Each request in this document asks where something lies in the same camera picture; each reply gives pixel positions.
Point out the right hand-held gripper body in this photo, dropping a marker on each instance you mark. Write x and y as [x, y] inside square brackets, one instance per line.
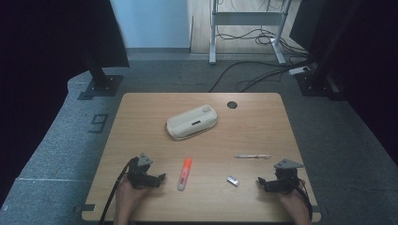
[287, 174]

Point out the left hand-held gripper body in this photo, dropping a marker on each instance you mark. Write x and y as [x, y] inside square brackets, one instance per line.
[140, 171]

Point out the clear slim pen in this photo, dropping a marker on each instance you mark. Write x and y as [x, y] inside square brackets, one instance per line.
[252, 156]

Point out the white eraser with blue sleeve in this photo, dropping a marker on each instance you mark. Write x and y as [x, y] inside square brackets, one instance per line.
[233, 181]

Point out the cream fabric pencil case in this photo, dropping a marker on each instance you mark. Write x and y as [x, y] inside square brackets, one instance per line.
[191, 122]

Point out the person's right hand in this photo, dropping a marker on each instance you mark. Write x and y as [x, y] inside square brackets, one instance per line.
[291, 201]

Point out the person's left hand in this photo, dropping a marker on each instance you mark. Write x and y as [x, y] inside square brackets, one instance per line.
[128, 195]

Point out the orange highlighter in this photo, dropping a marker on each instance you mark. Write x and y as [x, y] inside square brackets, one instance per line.
[184, 173]

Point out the black table grommet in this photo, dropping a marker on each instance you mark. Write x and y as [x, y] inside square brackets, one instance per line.
[232, 104]

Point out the black metal stand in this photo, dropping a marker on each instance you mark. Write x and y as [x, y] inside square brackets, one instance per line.
[101, 79]
[316, 79]

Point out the white power strip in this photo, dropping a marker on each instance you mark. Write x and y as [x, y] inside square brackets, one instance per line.
[299, 70]

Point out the dark curtain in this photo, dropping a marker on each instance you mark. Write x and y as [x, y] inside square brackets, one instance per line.
[369, 62]
[47, 37]

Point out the white metal desk frame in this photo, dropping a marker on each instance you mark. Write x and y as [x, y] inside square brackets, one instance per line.
[247, 18]

